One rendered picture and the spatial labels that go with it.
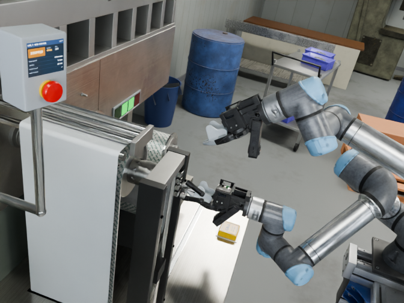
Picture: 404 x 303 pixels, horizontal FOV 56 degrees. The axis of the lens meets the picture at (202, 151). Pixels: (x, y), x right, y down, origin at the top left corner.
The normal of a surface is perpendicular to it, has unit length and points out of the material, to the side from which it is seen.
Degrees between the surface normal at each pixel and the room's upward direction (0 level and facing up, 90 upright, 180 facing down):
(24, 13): 90
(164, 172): 0
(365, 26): 90
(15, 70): 90
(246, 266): 0
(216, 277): 0
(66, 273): 90
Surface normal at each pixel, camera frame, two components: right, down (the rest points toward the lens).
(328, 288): 0.17, -0.86
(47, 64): 0.84, 0.38
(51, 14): 0.95, 0.28
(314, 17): -0.36, 0.40
